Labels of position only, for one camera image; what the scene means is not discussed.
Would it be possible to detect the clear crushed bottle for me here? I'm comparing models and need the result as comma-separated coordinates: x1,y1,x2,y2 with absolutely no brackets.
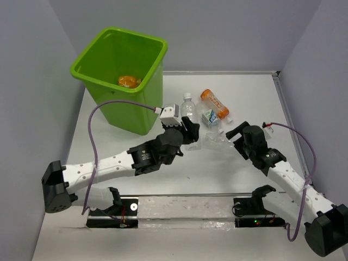
203,133,234,152
181,92,201,151

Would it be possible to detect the clear bottle green white label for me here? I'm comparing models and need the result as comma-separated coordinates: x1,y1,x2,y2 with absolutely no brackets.
196,102,224,135

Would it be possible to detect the orange capped orange label bottle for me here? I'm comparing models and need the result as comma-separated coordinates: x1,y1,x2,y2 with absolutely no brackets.
200,89,229,120

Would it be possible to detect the small orange juice bottle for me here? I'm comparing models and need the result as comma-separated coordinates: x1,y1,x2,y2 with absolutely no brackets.
118,76,142,89

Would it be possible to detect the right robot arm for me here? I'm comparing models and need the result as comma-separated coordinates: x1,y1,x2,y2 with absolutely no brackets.
226,121,347,257

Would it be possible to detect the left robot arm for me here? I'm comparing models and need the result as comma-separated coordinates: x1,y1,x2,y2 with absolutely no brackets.
41,116,200,215

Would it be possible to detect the green plastic bin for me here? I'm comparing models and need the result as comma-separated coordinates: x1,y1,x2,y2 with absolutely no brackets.
70,27,168,135

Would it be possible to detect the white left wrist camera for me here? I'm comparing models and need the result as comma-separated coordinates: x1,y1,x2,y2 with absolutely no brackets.
154,103,181,127

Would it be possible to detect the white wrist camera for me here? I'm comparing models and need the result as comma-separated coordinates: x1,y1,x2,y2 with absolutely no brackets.
154,103,181,127
262,122,274,140

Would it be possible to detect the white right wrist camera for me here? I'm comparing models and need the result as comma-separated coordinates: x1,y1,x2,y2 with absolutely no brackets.
262,122,274,140

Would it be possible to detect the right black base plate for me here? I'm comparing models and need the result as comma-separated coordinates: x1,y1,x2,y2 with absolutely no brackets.
231,185,285,228

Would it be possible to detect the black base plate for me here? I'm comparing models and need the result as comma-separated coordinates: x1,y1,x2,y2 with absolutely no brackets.
231,185,285,228
86,196,139,229

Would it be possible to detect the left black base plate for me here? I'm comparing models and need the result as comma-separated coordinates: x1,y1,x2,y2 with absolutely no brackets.
86,196,139,229

